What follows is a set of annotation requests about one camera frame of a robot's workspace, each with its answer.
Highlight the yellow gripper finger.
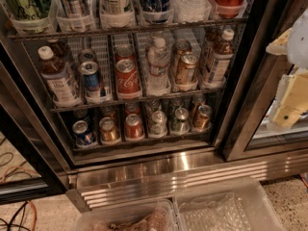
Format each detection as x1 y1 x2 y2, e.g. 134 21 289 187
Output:
267 68 308 132
266 28 292 55

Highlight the blue pepsi can front bottom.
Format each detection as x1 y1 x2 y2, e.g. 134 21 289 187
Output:
72 120 97 148

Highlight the bronze can rear bottom right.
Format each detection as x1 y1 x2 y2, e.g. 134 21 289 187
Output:
191 93 206 113

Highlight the bronze can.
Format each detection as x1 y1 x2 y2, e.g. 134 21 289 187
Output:
192 105 213 132
191 93 206 113

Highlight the bronze can front bottom right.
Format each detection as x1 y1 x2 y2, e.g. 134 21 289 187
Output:
192 105 213 132

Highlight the gold can middle front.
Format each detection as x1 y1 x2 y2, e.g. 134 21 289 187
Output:
175 52 198 85

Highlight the gold can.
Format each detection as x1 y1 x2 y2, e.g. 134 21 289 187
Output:
99 116 120 144
175 52 198 85
172 38 192 70
101 106 116 120

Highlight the gold can middle rear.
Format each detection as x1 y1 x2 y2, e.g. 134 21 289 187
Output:
172 38 192 70

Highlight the clear water bottle top shelf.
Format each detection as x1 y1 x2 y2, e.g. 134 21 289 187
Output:
171 0 212 23

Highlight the clear water bottle shelf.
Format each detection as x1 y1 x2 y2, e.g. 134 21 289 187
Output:
171 0 212 23
147 38 170 90

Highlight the clear water bottle middle shelf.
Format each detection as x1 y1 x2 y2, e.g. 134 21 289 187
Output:
147 38 170 90

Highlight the silver green can front bottom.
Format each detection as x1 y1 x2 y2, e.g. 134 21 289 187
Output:
149 111 167 138

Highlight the silver green can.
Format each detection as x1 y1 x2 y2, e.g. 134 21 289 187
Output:
145 99 162 116
149 111 167 138

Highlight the silver green can rear bottom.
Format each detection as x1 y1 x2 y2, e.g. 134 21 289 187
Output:
145 99 162 116

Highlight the red coca-cola can middle rear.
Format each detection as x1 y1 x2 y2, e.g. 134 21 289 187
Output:
115 45 136 62

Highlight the red coca-cola can middle front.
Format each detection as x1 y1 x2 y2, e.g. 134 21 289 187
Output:
115 59 141 99

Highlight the red coke can rear bottom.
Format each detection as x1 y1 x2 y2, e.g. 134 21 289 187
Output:
125 103 141 116

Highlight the red coke can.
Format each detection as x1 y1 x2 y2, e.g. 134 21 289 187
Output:
125 103 141 116
125 114 144 141

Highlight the red coke can front bottom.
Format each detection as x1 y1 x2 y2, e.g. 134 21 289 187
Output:
125 114 144 141

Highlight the steel fridge bottom grille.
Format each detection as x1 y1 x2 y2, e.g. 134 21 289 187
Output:
66 148 308 213

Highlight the gold can rear bottom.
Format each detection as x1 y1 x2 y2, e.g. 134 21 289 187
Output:
101 106 116 120

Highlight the gold can front bottom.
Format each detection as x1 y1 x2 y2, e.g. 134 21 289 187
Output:
99 116 120 144

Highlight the blue pepsi can middle shelf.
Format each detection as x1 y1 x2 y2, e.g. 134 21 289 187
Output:
79 62 106 103

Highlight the rear pepsi can middle shelf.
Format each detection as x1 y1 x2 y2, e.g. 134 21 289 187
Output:
78 48 97 64

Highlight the blue pepsi can rear bottom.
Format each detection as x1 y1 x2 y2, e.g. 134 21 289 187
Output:
73 109 91 123

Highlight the silver can top shelf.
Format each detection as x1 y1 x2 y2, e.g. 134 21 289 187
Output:
61 0 90 18

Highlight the green bottle top shelf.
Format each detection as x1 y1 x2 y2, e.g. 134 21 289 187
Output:
5 0 54 35

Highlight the tea bottle front right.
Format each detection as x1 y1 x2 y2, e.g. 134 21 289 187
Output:
203 27 235 85

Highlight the tea bottle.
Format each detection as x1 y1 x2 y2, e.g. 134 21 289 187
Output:
203 27 235 85
204 27 221 57
48 39 73 64
38 46 82 108

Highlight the tea bottle rear right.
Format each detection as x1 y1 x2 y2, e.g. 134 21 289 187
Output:
204 27 221 57

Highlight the right clear plastic bin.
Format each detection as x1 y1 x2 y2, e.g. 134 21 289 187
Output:
173 177 286 231

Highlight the clear plastic bin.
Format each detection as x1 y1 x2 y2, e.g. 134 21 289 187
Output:
69 199 179 231
173 177 286 231

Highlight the left clear plastic bin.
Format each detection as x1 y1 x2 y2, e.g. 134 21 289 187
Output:
69 199 179 231

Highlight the tea bottle rear left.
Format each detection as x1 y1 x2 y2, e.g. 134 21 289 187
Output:
48 39 73 64

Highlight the tea bottle front left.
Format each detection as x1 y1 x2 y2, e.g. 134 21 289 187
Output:
38 46 82 108

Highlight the right fridge door frame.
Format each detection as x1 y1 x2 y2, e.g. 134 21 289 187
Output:
222 0 308 161

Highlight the orange cable on floor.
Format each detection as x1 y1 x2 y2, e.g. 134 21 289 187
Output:
0 166 40 231

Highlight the black cable on floor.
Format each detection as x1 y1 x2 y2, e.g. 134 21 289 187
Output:
0 138 30 231

